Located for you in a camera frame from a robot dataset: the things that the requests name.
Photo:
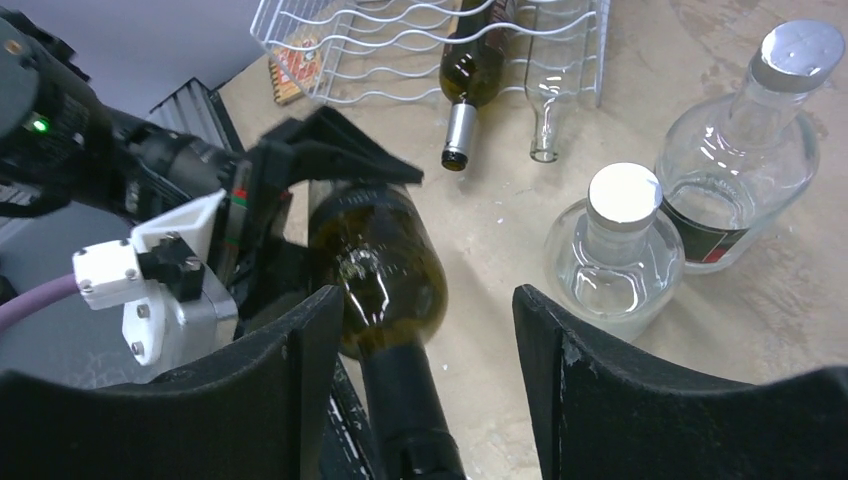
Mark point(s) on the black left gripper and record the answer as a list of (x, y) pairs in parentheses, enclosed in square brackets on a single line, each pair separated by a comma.
[(261, 270)]

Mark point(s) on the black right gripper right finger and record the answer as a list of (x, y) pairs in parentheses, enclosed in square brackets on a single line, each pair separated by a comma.
[(604, 409)]

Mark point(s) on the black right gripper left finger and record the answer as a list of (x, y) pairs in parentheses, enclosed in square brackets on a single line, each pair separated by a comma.
[(254, 409)]

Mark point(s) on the dark green wine bottle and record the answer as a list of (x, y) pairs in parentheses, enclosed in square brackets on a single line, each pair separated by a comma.
[(369, 240)]

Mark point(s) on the olive wine bottle beige label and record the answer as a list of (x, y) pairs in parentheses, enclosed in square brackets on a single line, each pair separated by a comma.
[(471, 73)]

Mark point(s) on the clear glass bottle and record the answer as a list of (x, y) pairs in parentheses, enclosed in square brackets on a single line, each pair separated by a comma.
[(553, 76)]

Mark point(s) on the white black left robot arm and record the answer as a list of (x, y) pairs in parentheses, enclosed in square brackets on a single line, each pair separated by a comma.
[(58, 138)]

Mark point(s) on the round clear bottle silver cap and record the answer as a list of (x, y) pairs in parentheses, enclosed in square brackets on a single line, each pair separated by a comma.
[(613, 258)]

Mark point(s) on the tall clear bottle silver cap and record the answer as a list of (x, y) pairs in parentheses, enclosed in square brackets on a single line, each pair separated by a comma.
[(731, 165)]

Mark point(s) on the white wire wine rack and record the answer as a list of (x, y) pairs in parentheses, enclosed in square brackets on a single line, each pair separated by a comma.
[(392, 49)]

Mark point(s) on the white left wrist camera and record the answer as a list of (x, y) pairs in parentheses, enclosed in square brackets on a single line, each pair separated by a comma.
[(175, 309)]

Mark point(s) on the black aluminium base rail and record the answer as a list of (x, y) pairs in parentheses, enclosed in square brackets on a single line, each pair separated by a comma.
[(192, 112)]

